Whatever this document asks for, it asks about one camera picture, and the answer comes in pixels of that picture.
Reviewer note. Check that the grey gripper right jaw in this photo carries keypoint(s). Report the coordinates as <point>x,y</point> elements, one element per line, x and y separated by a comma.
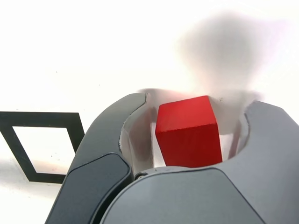
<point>210,198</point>

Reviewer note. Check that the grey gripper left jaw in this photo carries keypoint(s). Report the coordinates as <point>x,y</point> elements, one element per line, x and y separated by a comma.
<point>93,144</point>

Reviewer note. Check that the red cube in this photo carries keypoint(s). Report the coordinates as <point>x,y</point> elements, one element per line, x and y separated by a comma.
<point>189,135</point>

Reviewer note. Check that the black tape square outline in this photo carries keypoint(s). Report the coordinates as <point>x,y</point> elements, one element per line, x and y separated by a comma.
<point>75,130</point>

